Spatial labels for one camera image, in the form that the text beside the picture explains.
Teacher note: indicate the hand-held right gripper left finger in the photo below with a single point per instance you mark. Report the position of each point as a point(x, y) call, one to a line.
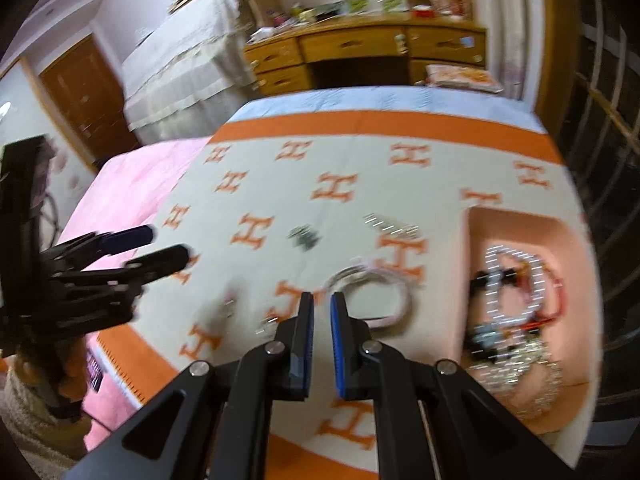
point(306, 330)

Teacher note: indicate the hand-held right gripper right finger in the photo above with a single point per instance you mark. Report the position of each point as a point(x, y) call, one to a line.
point(340, 340)

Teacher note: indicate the green picture cards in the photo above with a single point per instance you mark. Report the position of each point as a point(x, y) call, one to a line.
point(375, 5)

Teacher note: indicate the red white cup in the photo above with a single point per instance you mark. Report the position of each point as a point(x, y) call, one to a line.
point(454, 0)

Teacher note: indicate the cream floral curtain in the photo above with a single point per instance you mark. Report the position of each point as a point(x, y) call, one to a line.
point(505, 20)

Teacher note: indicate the metal window grille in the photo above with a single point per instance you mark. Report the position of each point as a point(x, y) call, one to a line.
point(607, 105)

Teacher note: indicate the lace-covered piano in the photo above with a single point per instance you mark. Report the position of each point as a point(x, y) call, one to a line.
point(185, 75)

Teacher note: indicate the red flat case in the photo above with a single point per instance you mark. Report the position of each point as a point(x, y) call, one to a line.
point(422, 11)

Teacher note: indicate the wooden desk with drawers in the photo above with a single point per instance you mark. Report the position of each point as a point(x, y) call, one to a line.
point(350, 45)

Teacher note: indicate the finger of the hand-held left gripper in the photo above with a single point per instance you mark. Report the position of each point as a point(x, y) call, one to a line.
point(135, 235)
point(165, 257)

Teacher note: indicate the wooden window frame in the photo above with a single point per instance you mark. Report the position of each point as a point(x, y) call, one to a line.
point(555, 35)

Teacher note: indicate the white charger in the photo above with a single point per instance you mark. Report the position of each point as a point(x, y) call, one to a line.
point(262, 35)

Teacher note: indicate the person's left forearm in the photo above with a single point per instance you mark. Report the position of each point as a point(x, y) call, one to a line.
point(35, 430)

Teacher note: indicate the light blue bedsheet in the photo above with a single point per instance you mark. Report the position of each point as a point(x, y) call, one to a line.
point(375, 97)

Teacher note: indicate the brown wooden door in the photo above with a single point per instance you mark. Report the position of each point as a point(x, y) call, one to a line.
point(85, 95)

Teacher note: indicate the person's left hand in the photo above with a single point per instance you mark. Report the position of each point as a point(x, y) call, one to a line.
point(70, 375)

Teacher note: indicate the dark quilt label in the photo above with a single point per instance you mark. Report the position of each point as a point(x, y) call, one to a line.
point(95, 370)

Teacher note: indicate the pink quilt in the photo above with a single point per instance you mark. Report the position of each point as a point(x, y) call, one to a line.
point(125, 185)

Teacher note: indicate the pink cardboard box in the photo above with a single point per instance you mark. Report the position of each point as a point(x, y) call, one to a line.
point(520, 240)

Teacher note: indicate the orange beige printed blanket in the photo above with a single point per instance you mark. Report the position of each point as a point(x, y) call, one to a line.
point(310, 160)

